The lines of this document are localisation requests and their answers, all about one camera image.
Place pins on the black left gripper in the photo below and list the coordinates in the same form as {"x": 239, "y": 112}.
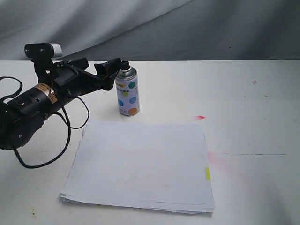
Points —
{"x": 71, "y": 78}

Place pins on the polka dot spray paint can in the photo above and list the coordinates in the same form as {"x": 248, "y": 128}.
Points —
{"x": 126, "y": 82}

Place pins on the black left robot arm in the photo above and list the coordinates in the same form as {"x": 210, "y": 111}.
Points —
{"x": 22, "y": 116}

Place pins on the grey backdrop cloth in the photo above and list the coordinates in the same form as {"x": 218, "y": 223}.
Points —
{"x": 153, "y": 29}

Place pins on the white paper stack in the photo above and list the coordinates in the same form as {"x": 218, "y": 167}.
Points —
{"x": 146, "y": 166}

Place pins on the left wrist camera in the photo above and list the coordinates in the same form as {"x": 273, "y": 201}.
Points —
{"x": 41, "y": 54}

